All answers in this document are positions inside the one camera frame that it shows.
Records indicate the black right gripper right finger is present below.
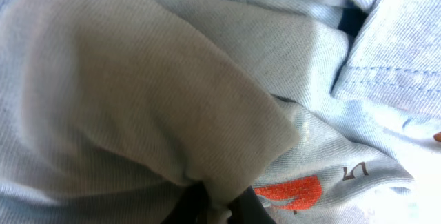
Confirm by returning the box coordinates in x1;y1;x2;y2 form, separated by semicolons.
227;187;276;224

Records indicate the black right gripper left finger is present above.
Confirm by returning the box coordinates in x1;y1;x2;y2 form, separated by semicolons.
161;183;209;224

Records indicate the light blue printed shirt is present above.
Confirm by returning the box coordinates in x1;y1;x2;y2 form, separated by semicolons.
1;0;440;223

